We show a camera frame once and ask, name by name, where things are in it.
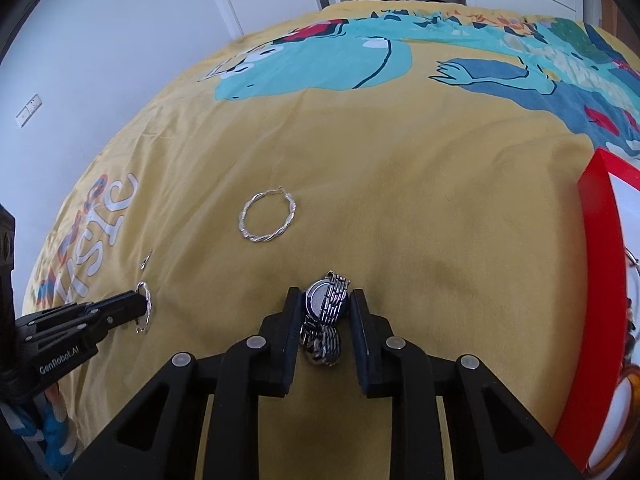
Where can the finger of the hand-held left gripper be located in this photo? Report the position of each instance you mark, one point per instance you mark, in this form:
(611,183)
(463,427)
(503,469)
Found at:
(75,341)
(100,310)

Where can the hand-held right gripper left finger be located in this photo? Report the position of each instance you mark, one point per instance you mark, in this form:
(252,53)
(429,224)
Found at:
(290,322)

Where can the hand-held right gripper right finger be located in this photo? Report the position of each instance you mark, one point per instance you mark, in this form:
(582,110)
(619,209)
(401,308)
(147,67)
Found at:
(361,332)

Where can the silver metal wristwatch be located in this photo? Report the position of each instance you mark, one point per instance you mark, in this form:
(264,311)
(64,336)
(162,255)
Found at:
(325,305)

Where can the twisted silver hoop earring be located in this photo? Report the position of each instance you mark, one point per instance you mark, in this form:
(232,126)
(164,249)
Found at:
(141,330)
(241,228)

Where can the red cardboard box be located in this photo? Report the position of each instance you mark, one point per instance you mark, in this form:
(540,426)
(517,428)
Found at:
(597,280)

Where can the orange amber bangle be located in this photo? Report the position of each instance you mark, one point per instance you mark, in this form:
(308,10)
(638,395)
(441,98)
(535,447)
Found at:
(631,385)

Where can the blue and white bag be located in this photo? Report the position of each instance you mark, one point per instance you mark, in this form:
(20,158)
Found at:
(47,430)

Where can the small silver ear hook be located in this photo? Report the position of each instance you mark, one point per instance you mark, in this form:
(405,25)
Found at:
(146,260)

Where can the yellow printed blanket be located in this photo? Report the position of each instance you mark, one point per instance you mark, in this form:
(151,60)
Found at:
(400,170)

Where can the brown wooden headboard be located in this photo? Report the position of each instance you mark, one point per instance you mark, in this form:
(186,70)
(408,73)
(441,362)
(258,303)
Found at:
(620,25)

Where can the white wall switch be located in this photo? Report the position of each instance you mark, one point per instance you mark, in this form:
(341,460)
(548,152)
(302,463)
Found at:
(28,110)

